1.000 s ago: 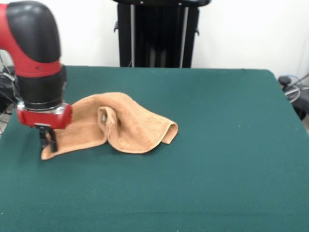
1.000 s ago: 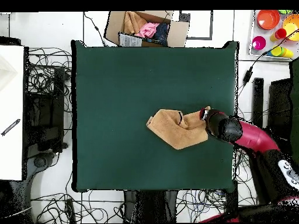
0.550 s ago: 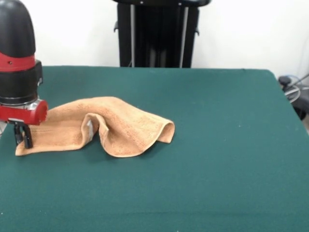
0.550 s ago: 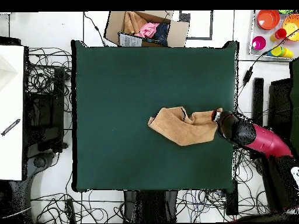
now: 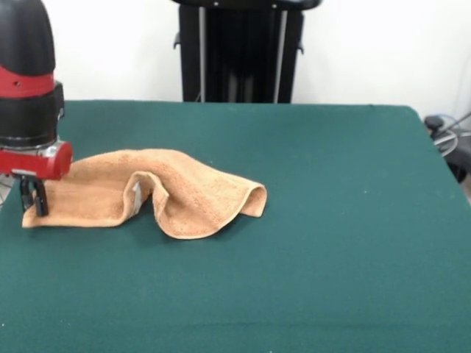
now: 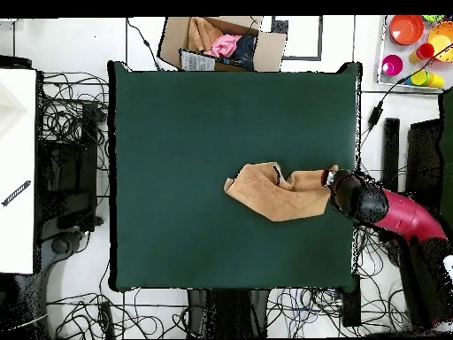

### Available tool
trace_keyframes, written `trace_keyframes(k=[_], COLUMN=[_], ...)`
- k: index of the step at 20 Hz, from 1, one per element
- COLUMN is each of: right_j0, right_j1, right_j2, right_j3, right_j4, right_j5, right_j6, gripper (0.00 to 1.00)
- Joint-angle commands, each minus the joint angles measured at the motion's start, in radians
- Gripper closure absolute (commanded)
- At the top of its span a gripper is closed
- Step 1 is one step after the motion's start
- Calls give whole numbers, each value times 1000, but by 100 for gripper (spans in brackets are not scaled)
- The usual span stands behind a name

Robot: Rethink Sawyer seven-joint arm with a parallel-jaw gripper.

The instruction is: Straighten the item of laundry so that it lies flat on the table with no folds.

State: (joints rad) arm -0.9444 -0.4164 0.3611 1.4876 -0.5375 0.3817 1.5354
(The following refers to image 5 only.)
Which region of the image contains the tan terry towel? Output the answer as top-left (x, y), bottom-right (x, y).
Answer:
top-left (21, 148), bottom-right (268, 240)

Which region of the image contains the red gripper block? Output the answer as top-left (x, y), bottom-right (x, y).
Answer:
top-left (0, 141), bottom-right (74, 217)

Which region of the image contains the grey cable loop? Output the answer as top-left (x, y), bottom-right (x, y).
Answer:
top-left (433, 128), bottom-right (461, 155)

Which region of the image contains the dark green table cloth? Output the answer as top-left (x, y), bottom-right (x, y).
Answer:
top-left (0, 99), bottom-right (471, 353)

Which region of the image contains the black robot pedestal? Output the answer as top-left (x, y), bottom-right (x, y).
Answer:
top-left (171, 0), bottom-right (325, 104)

